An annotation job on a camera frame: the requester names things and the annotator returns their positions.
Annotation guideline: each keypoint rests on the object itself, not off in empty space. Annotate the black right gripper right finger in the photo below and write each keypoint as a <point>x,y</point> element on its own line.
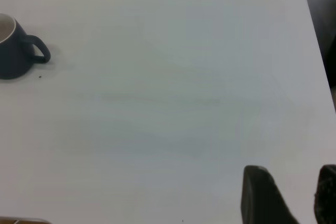
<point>328,195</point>

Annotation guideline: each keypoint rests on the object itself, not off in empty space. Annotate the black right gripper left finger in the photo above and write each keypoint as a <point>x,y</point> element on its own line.
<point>260,200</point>

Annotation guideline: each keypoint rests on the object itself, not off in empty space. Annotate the dark grey ceramic mug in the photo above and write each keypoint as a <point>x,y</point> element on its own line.
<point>13,56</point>

